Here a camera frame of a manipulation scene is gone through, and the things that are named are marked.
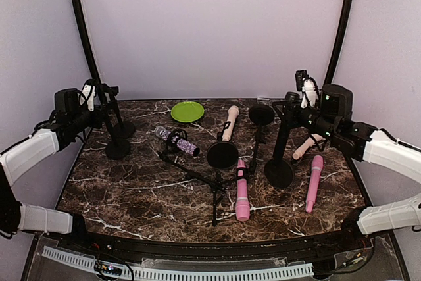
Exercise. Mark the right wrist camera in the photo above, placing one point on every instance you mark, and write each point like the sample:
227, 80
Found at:
308, 87

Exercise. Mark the right black frame post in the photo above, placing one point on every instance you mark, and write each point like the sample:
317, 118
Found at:
339, 39

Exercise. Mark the white cable duct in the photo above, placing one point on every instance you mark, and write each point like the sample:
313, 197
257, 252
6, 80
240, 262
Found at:
160, 269

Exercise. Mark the green plate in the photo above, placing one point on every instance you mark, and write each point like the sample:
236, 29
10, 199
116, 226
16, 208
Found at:
187, 111

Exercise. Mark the black round-base mic stand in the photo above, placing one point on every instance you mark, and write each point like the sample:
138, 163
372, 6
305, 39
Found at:
107, 95

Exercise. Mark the purple glitter microphone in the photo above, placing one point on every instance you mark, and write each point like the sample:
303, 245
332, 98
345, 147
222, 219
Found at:
176, 140

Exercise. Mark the black stand holding beige mic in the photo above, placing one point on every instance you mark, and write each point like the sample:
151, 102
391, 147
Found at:
222, 154

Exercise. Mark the pink microphone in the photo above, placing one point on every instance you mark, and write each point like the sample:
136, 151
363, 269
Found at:
242, 206
316, 170

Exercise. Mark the black frame post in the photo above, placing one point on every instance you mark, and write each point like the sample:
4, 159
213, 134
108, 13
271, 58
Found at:
85, 40
339, 39

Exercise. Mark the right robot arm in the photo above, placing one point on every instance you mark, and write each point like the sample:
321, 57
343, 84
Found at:
329, 116

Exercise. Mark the black empty mic stand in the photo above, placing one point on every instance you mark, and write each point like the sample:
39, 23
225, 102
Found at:
260, 115

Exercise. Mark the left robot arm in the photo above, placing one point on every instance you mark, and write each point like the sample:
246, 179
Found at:
75, 111

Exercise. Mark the left black frame post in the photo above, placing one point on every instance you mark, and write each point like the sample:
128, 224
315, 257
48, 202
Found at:
85, 40

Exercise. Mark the pink microphone front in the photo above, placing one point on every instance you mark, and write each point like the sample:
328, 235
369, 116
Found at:
242, 206

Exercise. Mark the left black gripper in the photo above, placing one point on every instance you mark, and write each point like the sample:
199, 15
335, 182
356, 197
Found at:
97, 123

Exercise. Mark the black microphone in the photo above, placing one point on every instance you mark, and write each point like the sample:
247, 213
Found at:
285, 116

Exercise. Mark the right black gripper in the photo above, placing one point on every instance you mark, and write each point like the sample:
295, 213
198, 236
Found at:
289, 102

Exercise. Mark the black tripod mic stand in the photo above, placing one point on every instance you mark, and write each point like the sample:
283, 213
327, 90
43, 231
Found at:
216, 187

